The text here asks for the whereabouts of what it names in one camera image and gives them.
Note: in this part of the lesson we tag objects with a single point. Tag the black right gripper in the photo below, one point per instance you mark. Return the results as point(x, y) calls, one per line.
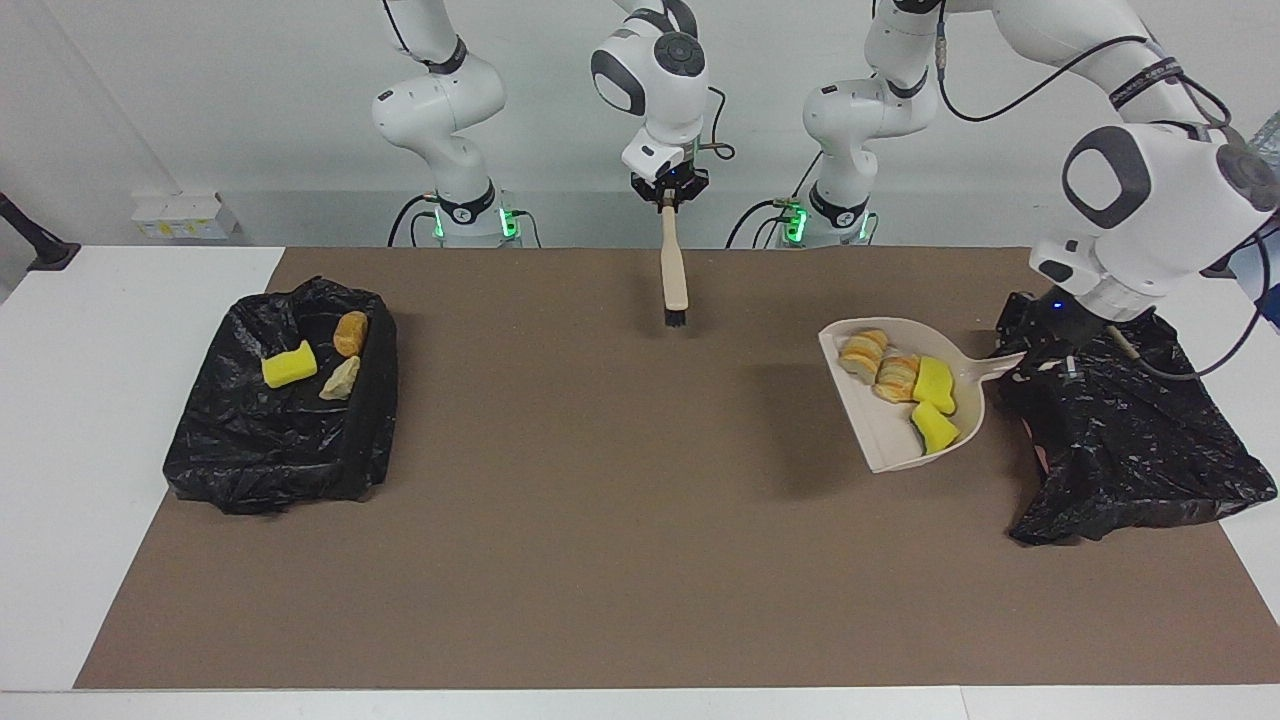
point(670, 183)

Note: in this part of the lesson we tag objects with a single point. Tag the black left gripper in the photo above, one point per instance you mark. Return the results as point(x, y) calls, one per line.
point(1050, 322)

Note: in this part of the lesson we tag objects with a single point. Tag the beige hand brush black bristles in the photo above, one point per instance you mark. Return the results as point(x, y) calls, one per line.
point(673, 270)

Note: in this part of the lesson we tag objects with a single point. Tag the green and yellow sponge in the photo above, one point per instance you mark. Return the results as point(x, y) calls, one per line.
point(935, 383)

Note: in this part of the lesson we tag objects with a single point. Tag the yellow sponge piece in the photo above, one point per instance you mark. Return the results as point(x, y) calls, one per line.
point(935, 430)
point(288, 365)

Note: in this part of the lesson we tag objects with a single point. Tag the striped croissant piece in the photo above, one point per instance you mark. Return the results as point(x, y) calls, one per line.
point(862, 352)
point(897, 378)
point(340, 380)

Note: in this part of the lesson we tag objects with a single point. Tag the beige plastic dustpan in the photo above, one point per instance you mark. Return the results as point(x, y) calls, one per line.
point(890, 430)

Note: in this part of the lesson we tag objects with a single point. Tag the brown bread roll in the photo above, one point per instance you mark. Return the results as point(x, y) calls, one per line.
point(350, 333)

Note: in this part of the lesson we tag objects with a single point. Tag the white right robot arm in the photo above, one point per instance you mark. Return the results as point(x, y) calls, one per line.
point(440, 110)

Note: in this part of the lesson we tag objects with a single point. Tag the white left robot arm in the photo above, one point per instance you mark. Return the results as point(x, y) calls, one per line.
point(1150, 230)

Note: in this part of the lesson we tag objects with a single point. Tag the pink bin box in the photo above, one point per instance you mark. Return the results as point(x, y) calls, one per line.
point(1040, 458)

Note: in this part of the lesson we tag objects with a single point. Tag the black trash bag bin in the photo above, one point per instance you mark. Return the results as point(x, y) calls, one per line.
point(270, 440)
point(1150, 450)

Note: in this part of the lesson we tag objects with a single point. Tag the printed grey board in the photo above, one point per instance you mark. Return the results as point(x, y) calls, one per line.
point(1275, 300)

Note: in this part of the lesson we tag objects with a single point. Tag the brown table mat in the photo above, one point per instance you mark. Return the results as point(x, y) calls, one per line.
point(640, 620)

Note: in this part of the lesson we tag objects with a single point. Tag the white wall socket box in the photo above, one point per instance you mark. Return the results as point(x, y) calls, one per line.
point(185, 218)

